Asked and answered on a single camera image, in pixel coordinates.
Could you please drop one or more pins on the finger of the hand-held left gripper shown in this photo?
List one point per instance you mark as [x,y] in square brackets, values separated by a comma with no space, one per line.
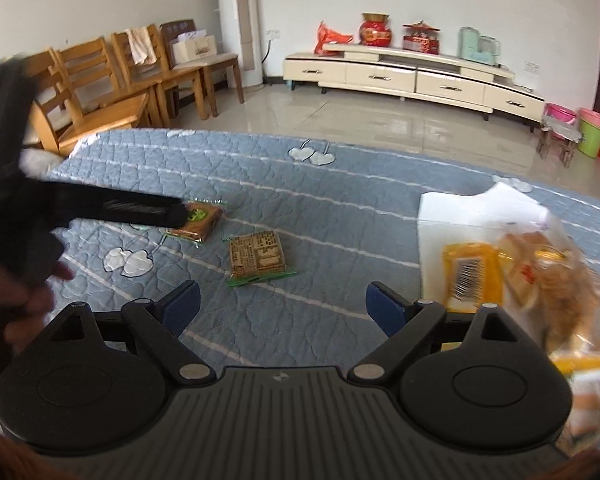
[130,207]

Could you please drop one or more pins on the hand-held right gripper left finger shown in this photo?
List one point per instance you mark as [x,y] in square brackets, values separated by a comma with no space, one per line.
[182,305]

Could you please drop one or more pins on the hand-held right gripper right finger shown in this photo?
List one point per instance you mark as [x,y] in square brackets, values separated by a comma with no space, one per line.
[385,307]

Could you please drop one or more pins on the small brown biscuit packet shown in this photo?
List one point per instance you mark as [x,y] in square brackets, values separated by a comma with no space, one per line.
[200,220]

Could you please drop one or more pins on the small tan label biscuit packet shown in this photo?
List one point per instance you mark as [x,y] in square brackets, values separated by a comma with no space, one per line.
[257,255]

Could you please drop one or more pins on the orange snack packet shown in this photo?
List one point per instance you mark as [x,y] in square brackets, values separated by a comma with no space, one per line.
[467,270]

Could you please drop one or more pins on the white cardboard box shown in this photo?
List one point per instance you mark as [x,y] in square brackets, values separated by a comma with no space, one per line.
[455,220]

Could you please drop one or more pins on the clear bag of round cookies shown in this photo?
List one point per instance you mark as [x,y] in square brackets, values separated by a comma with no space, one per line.
[517,265]

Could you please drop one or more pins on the clear cracker bag yellow strip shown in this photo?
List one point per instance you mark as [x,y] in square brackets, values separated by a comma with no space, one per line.
[570,305]

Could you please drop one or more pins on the person's left hand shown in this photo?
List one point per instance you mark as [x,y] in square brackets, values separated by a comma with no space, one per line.
[25,305]

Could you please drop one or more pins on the light wooden chair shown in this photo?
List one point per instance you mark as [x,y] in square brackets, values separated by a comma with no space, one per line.
[82,60]
[180,77]
[105,110]

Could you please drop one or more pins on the white towel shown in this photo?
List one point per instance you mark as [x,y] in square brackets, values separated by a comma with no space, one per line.
[141,45]

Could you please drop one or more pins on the dark wooden chair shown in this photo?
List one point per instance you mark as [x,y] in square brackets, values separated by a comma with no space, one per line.
[220,62]

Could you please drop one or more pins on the white box on chair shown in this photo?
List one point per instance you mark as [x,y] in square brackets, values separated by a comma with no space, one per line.
[195,49]

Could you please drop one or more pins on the white standing air conditioner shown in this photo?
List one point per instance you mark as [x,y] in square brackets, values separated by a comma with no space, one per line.
[237,20]

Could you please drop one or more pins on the cream TV cabinet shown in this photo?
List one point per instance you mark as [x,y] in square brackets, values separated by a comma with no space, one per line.
[380,77]

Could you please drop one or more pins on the small wooden stool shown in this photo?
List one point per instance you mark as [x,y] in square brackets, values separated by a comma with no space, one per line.
[557,137]

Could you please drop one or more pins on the pink bucket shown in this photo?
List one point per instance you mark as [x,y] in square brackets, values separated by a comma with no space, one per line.
[560,114]

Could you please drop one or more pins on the red plastic bag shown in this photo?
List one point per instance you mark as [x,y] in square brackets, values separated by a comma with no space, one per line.
[332,37]

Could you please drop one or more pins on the red gift box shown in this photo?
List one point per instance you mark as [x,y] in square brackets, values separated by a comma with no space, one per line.
[421,42]

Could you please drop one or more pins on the green bucket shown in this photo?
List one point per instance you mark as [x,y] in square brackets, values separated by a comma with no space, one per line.
[594,135]

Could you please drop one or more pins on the mint green kitchen appliance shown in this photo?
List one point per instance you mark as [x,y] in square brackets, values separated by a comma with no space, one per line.
[475,47]

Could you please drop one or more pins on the red round pot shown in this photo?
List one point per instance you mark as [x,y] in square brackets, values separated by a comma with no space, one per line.
[375,32]

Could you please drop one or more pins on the white wall outlet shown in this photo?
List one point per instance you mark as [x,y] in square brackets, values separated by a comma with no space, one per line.
[274,34]
[531,67]

